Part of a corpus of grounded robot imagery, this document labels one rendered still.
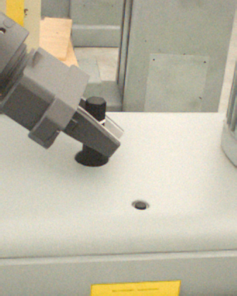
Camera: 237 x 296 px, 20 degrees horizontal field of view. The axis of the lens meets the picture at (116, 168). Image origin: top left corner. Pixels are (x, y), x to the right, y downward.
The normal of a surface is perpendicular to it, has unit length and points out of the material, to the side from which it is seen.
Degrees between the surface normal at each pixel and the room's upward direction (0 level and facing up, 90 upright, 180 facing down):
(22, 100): 90
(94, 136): 90
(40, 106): 90
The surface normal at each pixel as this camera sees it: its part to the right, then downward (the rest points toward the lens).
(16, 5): 0.17, 0.51
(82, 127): -0.13, 0.49
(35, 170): 0.09, -0.86
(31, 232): 0.18, -0.25
